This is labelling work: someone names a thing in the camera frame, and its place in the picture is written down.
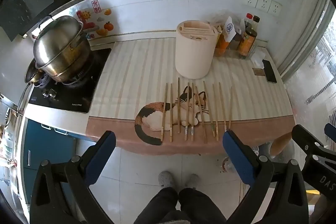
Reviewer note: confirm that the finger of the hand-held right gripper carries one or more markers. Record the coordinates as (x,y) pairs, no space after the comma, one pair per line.
(330,129)
(305,136)

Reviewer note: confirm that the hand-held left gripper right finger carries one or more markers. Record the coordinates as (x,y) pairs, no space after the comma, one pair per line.
(237,158)

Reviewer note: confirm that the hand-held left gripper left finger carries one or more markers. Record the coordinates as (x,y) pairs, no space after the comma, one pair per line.
(101,158)

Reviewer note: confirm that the row of wooden chopsticks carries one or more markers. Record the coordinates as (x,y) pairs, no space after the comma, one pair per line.
(171,108)

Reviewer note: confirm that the beige cylindrical utensil holder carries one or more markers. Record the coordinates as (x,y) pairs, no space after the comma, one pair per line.
(194,53)

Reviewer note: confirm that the grey slipper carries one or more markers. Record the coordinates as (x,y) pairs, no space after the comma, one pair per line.
(192,180)
(166,178)

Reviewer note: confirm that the blue kitchen cabinet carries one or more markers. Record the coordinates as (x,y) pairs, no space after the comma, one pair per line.
(47,148)

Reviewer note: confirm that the person's right leg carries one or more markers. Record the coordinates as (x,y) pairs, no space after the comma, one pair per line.
(200,203)

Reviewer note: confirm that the person's leg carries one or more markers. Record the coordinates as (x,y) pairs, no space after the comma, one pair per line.
(200,203)
(160,203)

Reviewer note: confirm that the black glass gas stove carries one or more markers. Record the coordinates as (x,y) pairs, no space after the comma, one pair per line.
(78,98)

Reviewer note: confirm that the black smartphone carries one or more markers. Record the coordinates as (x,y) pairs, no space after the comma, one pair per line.
(269,71)

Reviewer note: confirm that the person's left leg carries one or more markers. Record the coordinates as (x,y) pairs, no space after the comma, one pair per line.
(160,203)

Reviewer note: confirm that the brown square card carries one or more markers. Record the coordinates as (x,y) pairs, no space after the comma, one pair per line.
(259,72)

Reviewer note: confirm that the clear stove knob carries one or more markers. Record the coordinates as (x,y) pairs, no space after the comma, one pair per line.
(45,93)
(53,93)

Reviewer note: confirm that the white tissue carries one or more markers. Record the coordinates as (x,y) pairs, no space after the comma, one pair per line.
(257,60)

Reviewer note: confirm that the striped cat print mat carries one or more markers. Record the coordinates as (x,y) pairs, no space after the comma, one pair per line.
(136,69)

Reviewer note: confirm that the stainless steel stockpot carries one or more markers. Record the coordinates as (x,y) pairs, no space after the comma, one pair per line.
(71,64)

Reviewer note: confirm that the metal frying pan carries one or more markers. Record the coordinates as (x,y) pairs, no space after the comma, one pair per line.
(31,73)

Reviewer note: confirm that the orange-label jar with black lid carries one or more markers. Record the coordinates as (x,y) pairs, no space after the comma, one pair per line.
(246,43)

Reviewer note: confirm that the orange seasoning bottle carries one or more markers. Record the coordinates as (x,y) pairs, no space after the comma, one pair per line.
(222,45)

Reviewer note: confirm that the brown-capped dark sauce bottle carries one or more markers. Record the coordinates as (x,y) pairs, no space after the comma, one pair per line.
(255,23)

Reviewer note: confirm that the stainless steel pot lid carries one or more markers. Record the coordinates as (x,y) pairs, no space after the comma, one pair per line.
(56,40)

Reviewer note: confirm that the white packet with blue logo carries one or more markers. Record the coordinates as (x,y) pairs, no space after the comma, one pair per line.
(230,29)

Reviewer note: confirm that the red-capped dark sauce bottle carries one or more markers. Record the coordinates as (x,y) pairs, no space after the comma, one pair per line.
(248,19)

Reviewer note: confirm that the clear plastic bag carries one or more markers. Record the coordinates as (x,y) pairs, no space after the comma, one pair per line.
(218,19)

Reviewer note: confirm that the aluminium window frame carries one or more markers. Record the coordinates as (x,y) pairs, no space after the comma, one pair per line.
(304,37)

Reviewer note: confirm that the cartoon fruit wall stickers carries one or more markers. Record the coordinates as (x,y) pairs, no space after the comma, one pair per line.
(101,27)

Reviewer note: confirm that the red seal wall sticker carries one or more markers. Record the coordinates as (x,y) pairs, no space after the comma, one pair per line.
(96,6)

